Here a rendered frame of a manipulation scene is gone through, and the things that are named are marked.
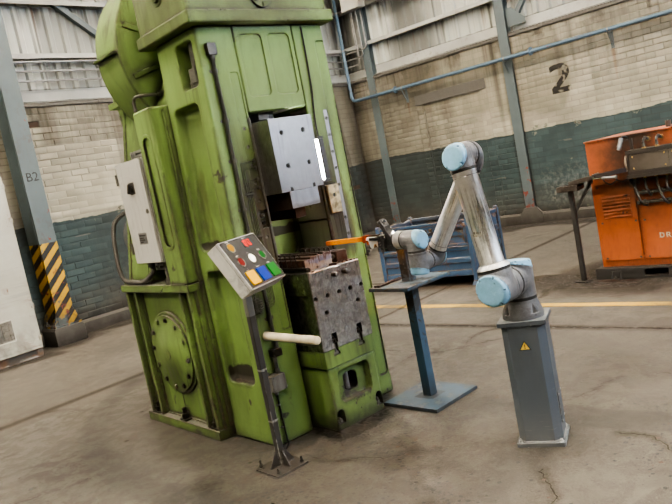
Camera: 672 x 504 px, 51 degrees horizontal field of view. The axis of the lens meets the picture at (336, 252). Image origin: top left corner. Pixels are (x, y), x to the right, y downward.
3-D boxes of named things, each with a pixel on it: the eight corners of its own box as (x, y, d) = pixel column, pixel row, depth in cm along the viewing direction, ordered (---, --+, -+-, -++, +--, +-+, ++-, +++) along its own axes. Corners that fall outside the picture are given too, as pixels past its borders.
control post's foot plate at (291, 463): (311, 461, 358) (307, 445, 357) (277, 480, 344) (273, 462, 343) (286, 454, 375) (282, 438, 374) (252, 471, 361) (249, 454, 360)
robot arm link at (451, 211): (475, 134, 325) (427, 256, 356) (461, 136, 315) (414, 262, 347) (495, 144, 319) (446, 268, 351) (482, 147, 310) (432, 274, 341)
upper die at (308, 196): (320, 202, 393) (317, 185, 392) (293, 208, 381) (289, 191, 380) (277, 209, 425) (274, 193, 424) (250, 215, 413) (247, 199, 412)
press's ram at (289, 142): (335, 182, 401) (321, 112, 396) (282, 193, 376) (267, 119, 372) (291, 189, 433) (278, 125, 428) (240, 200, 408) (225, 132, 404)
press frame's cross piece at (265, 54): (306, 106, 407) (290, 23, 402) (248, 113, 381) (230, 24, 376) (263, 120, 441) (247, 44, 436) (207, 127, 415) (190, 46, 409)
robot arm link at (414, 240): (418, 251, 329) (415, 230, 328) (399, 252, 338) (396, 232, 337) (431, 247, 335) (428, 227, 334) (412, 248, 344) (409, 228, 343)
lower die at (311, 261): (333, 264, 397) (330, 249, 396) (306, 272, 385) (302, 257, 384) (288, 265, 429) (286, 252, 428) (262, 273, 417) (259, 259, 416)
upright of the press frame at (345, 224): (394, 390, 444) (324, 23, 419) (365, 404, 428) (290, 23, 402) (348, 382, 478) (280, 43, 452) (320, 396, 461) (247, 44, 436)
